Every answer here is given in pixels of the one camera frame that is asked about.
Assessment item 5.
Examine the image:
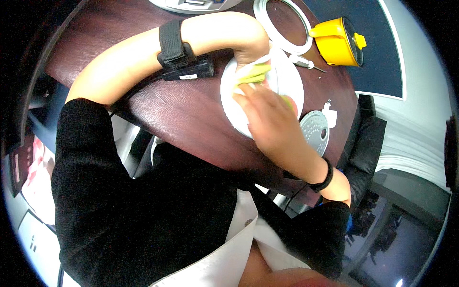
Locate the person's right hand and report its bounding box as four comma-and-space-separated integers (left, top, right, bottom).
232, 83, 328, 184

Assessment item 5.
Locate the person's body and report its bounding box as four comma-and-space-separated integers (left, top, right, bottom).
51, 98, 352, 287

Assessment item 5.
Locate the small grey-handled tool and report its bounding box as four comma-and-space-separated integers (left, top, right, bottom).
289, 54, 327, 74

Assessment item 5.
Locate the perforated metal disc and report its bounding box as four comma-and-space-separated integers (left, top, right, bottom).
299, 110, 330, 157

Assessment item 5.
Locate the black cable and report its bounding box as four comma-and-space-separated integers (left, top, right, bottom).
109, 70, 169, 116

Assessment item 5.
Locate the dark electronic device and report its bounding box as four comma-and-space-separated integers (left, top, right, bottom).
9, 134, 37, 199

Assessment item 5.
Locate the white box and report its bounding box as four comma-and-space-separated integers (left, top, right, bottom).
16, 210, 81, 287

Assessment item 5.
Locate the green cleaning cloth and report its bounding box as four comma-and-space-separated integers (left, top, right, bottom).
235, 62, 299, 115

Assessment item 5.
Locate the white kitchen appliance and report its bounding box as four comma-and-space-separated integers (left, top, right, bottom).
148, 0, 245, 15

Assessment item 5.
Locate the white plate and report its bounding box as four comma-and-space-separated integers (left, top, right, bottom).
220, 45, 305, 140

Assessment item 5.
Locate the pink and white cloth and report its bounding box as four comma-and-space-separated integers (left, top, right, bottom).
21, 136, 57, 226

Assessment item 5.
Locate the person's left hand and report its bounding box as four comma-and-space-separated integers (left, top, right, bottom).
182, 11, 270, 69

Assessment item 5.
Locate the black wrist band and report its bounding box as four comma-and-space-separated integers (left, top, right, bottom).
283, 157, 334, 193
157, 19, 215, 82

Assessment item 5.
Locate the white rubber ring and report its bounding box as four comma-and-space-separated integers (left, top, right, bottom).
253, 0, 314, 55

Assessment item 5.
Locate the small white plastic piece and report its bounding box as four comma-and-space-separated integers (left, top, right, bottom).
321, 101, 338, 129

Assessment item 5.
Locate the black chair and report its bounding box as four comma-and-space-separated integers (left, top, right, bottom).
336, 95, 388, 213

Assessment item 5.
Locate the dark blue mat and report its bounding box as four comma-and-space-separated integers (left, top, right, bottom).
304, 0, 408, 101

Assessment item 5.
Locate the yellow pot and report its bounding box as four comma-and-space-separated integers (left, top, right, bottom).
309, 17, 368, 67

